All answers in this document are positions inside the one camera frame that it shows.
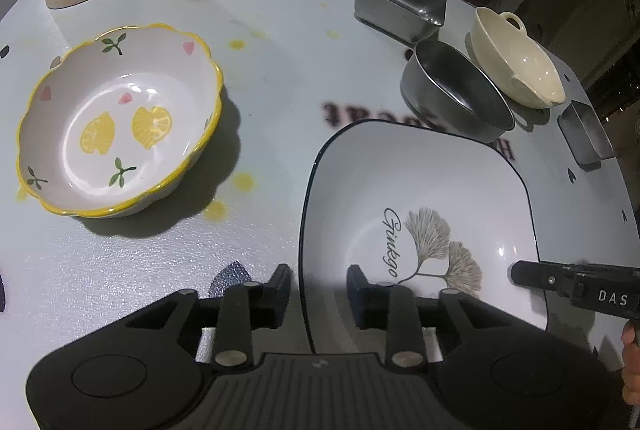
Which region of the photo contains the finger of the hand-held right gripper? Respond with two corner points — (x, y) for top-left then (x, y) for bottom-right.
(510, 260), (577, 306)

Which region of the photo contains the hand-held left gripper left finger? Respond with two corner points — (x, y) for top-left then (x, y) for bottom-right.
(122, 263), (293, 369)

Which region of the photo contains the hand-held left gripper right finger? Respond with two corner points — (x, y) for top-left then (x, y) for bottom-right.
(347, 263), (507, 369)

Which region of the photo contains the square white plate black rim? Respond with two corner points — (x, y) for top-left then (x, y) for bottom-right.
(298, 119), (551, 356)

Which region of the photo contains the small rectangular steel container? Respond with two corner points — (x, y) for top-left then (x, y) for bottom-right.
(557, 100), (615, 166)

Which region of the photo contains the round steel bowl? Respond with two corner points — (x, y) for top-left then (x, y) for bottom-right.
(400, 39), (516, 143)

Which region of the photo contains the cream bowl with handles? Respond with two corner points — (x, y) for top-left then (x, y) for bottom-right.
(467, 6), (567, 108)

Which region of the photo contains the lemon print bowl yellow rim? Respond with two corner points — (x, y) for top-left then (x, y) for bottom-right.
(15, 23), (225, 218)

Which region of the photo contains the person's right hand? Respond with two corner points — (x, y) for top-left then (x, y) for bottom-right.
(620, 325), (640, 408)

